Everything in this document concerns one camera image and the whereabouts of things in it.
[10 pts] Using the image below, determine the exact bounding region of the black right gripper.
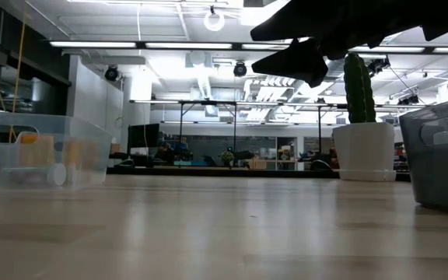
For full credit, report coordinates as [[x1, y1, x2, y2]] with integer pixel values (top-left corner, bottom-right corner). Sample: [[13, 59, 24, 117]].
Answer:
[[250, 0, 423, 89]]

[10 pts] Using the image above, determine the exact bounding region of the orange bottle white cap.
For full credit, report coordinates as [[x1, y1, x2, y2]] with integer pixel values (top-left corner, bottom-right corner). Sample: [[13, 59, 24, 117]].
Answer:
[[16, 133, 57, 184], [63, 138, 97, 186]]

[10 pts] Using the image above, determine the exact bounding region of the small clear bottle white cap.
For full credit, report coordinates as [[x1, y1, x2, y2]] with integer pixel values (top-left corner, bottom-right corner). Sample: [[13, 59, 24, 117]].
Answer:
[[0, 162, 68, 187]]

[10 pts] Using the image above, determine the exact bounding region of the grey translucent plastic bin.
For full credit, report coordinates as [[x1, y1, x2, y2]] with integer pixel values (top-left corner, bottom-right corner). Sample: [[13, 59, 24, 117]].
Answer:
[[398, 95, 448, 215]]

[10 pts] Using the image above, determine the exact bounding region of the clear plastic bin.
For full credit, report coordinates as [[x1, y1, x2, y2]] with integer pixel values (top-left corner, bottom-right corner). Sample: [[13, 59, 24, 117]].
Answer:
[[0, 110, 113, 190]]

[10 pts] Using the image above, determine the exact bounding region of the green columnar cactus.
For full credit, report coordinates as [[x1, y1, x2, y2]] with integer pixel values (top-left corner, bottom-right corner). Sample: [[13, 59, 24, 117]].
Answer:
[[343, 52, 377, 124]]

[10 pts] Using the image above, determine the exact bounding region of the black ceiling spotlight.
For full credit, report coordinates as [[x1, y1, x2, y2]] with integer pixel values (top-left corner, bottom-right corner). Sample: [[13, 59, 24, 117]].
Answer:
[[397, 94, 420, 106], [366, 55, 391, 77]]

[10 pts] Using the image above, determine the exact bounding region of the white hexagonal plant pot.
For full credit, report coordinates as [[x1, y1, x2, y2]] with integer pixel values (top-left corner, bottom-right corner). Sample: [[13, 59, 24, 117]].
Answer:
[[332, 122, 397, 183]]

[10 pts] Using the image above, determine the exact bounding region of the green background plant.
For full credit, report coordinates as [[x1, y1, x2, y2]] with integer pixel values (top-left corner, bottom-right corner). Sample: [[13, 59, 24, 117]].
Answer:
[[219, 149, 236, 167]]

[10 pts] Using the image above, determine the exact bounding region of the black computer monitor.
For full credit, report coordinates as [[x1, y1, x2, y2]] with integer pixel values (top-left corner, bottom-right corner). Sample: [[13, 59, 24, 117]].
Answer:
[[128, 123, 161, 149]]

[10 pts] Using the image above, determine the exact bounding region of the linear ceiling light strip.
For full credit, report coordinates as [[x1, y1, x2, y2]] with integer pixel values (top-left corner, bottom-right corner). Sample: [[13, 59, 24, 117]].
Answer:
[[48, 40, 448, 55]]

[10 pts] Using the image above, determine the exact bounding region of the black round ceiling camera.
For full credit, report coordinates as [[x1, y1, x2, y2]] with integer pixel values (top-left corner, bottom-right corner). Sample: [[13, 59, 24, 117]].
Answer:
[[104, 65, 121, 82], [233, 61, 248, 78]]

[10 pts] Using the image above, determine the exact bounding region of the white ring light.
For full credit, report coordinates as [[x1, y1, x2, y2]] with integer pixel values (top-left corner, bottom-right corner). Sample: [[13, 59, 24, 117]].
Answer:
[[203, 5, 226, 33]]

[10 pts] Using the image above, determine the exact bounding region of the black background workstation frame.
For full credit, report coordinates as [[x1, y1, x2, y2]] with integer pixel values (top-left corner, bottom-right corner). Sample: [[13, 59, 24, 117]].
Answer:
[[130, 99, 241, 156], [297, 103, 349, 156]]

